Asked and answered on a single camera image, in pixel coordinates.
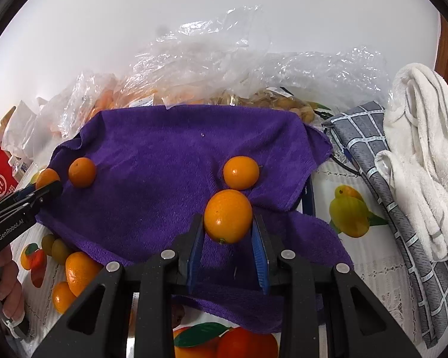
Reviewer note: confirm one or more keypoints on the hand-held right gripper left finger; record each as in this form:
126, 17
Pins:
195, 259

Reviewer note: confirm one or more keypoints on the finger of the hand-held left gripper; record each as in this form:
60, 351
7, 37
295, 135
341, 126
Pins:
24, 191
49, 191

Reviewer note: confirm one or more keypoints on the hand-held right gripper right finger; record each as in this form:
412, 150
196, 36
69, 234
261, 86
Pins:
259, 259

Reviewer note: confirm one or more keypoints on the orange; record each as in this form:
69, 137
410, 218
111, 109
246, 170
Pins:
241, 172
82, 172
227, 216
63, 297
80, 272
45, 177

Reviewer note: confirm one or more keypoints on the green jujube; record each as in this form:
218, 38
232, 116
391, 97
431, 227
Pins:
47, 244
61, 251

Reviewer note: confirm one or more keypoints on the purple towel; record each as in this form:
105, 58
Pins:
153, 156

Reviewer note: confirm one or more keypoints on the person's left hand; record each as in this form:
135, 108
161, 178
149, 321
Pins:
9, 287

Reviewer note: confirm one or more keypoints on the red paper bag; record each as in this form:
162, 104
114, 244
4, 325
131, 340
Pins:
0, 179

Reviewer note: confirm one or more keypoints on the white plastic bag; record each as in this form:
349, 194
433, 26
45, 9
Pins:
20, 126

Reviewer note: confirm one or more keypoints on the clear plastic bag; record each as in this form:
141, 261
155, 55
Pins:
78, 100
321, 71
179, 67

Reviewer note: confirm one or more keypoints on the heap of bagged mandarins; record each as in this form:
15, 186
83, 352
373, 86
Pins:
104, 100
145, 96

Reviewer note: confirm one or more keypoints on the fruit print lace tablecloth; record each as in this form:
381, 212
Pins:
377, 279

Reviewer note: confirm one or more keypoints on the heap of brown longans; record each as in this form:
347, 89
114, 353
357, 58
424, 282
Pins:
283, 103

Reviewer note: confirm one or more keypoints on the grey checked cloth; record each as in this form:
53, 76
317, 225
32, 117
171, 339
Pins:
362, 134

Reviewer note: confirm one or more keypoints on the white striped towel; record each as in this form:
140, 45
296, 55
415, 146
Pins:
425, 156

